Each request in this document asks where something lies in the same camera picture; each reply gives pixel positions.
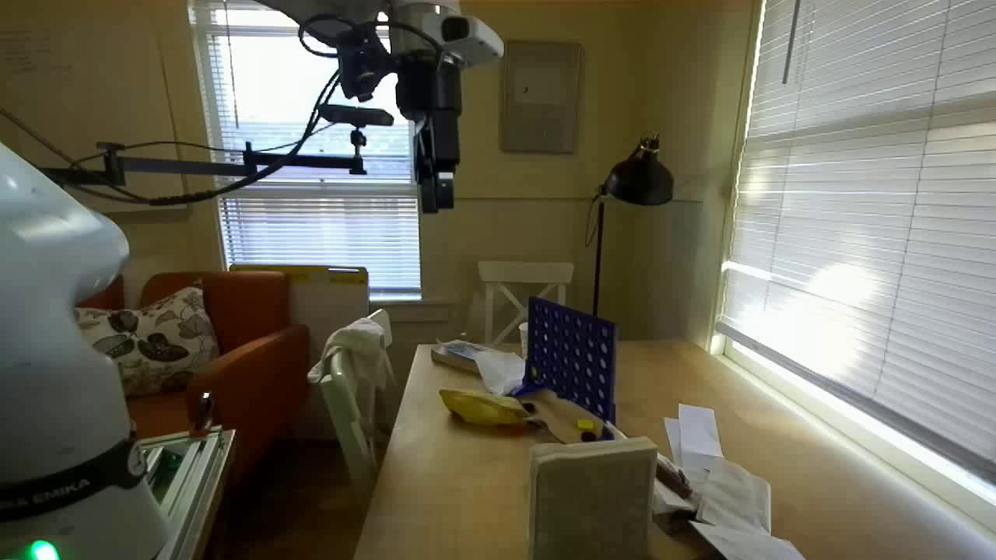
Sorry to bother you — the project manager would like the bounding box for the yellow banana toy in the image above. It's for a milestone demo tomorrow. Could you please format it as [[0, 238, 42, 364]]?
[[435, 385, 534, 433]]

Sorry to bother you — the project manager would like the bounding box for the small white window blind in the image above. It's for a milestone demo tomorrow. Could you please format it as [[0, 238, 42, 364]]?
[[190, 0, 427, 298]]

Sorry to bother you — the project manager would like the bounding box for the grey wall panel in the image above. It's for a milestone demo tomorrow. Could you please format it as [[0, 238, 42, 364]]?
[[498, 37, 586, 157]]

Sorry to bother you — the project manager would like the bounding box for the floral leaf print cushion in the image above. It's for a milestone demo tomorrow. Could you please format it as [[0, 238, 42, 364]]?
[[71, 285, 223, 397]]

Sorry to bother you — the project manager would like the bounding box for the blue connect four grid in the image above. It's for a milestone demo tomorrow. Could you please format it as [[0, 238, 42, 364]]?
[[521, 296, 622, 425]]

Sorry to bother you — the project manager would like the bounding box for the stack of white green boards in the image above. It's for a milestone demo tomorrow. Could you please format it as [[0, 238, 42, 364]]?
[[135, 425, 241, 560]]

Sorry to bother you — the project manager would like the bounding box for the brown cardboard piece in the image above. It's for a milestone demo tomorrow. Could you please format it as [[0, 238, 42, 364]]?
[[532, 389, 586, 449]]

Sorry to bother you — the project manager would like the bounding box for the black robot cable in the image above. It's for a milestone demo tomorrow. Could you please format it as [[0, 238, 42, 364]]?
[[96, 13, 417, 211]]

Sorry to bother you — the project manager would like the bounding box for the black floor lamp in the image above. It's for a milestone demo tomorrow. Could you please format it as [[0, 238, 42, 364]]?
[[589, 134, 678, 321]]

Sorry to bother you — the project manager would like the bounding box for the black stereo camera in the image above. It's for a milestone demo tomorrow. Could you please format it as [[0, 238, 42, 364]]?
[[318, 101, 397, 129]]

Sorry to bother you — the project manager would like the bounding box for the small dark metal knob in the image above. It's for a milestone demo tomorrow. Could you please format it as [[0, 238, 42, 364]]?
[[190, 385, 219, 436]]

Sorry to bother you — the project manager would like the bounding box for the beige cardboard box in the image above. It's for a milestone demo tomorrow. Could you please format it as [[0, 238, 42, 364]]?
[[527, 433, 661, 560]]

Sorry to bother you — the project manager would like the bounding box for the orange armchair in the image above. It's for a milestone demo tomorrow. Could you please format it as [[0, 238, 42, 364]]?
[[80, 267, 311, 492]]

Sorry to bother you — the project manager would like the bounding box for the white paper sheet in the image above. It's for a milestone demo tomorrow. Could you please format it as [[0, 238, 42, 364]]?
[[687, 517, 805, 560], [662, 402, 727, 463], [681, 452, 775, 535], [472, 345, 529, 397], [649, 472, 697, 522]]

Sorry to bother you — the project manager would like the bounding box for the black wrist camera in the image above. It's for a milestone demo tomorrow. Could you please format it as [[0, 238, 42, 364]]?
[[396, 52, 468, 119]]

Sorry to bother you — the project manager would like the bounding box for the white wooden chair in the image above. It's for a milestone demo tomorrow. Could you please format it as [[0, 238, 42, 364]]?
[[304, 305, 401, 492]]

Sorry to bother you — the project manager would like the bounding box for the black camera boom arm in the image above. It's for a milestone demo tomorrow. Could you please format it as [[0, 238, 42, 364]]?
[[40, 140, 373, 192]]

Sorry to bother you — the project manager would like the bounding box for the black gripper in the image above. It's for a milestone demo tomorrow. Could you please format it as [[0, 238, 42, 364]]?
[[413, 109, 463, 217]]

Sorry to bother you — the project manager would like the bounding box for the large white window blind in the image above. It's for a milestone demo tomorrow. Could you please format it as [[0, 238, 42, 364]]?
[[714, 0, 996, 472]]

